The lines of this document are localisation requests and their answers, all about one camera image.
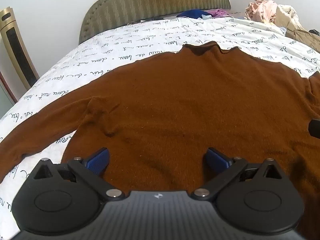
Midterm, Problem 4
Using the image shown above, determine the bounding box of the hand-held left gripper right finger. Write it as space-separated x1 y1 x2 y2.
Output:
191 147 285 201

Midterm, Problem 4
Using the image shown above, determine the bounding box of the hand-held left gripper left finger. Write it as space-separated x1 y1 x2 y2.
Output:
31 147 126 202

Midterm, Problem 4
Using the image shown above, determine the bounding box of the brown knit sweater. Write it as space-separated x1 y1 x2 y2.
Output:
0 41 320 193

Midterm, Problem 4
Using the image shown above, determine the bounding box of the pink clothes pile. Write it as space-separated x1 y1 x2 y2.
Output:
245 0 278 22

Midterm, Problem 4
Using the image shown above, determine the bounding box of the tan jacket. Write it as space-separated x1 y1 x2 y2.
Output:
285 27 320 53

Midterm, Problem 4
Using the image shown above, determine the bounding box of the white script-printed quilt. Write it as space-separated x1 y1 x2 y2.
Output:
0 14 320 240

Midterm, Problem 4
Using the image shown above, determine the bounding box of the cream padded jacket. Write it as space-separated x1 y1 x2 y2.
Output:
269 4 303 28

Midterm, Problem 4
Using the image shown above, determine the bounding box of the gold tower air conditioner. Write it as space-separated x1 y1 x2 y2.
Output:
0 6 40 90

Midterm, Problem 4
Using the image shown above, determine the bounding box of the purple garment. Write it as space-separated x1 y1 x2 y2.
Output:
207 8 232 18

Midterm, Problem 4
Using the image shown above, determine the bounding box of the dark blue garment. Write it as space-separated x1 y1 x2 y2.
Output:
176 9 212 19

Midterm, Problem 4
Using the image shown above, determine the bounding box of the olive upholstered headboard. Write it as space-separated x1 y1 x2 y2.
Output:
79 0 232 45

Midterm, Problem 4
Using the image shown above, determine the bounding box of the red wooden frame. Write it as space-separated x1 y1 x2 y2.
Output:
0 72 21 103

